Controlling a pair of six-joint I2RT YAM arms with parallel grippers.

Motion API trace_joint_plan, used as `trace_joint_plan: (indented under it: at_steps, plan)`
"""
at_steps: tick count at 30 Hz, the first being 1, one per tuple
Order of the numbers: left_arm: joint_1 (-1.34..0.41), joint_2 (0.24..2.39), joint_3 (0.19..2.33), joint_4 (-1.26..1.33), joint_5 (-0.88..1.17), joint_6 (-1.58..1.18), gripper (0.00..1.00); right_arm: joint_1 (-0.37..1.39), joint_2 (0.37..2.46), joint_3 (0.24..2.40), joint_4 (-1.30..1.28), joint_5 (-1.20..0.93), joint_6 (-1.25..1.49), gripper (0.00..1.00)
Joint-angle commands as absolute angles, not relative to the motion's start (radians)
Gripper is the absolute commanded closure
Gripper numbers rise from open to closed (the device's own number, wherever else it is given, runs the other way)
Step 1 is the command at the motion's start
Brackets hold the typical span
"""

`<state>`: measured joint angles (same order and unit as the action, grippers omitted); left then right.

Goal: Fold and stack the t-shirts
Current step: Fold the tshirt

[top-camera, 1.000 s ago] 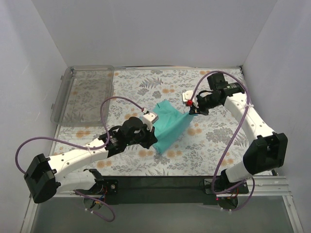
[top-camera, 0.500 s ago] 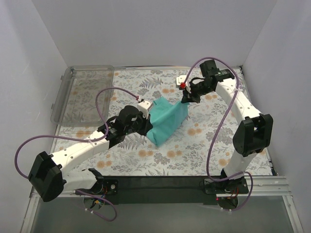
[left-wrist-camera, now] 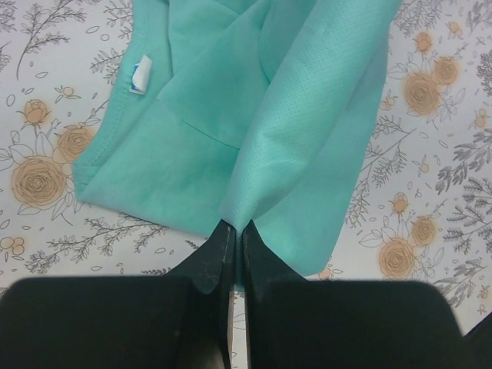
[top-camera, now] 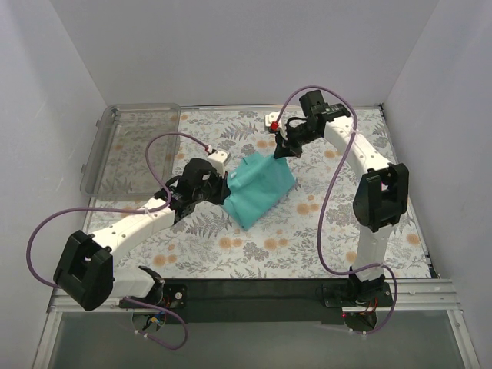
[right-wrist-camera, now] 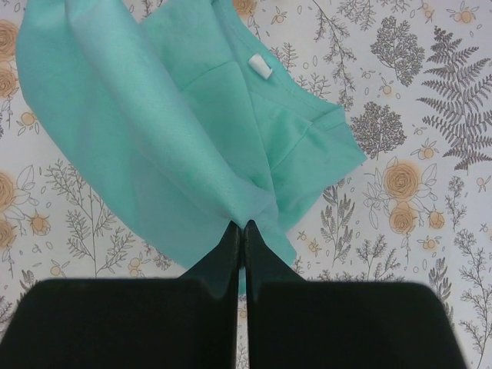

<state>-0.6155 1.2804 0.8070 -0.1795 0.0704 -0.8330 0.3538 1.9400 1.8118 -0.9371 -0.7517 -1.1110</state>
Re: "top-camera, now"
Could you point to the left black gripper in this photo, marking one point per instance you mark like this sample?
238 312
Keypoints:
221 188

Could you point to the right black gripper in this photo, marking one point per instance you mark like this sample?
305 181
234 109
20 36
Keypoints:
289 146

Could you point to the teal t shirt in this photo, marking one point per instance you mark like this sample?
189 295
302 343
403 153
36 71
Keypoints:
256 185

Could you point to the clear plastic bin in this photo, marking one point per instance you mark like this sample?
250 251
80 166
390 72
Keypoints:
116 167

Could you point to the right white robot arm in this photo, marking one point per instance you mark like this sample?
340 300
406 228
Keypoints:
382 194

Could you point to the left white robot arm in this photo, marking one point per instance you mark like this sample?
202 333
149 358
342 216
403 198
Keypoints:
86 270

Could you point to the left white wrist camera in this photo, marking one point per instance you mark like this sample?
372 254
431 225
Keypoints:
219 159

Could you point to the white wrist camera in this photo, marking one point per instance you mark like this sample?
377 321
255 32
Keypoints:
219 159
273 124

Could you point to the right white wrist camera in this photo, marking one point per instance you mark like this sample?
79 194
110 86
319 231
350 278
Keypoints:
273 124

